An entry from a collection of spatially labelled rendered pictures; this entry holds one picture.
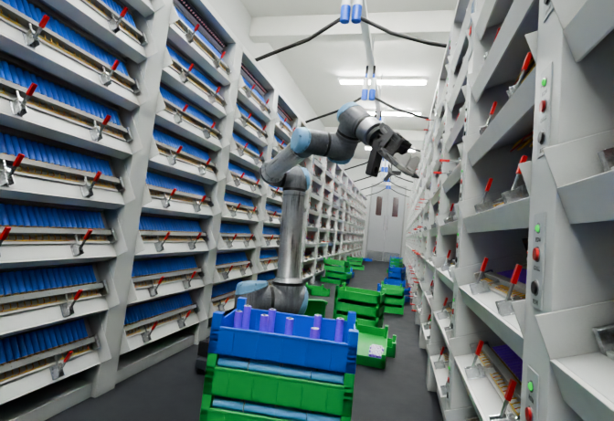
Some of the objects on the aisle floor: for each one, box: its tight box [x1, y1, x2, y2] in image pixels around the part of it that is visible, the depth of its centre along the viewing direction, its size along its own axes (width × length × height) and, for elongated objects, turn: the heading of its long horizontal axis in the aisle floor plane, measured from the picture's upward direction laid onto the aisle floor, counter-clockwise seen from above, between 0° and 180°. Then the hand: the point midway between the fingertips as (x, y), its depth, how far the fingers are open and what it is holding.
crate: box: [303, 299, 328, 318], centre depth 254 cm, size 8×30×20 cm
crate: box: [355, 320, 388, 369], centre depth 211 cm, size 30×20×8 cm
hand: (411, 175), depth 116 cm, fingers open, 3 cm apart
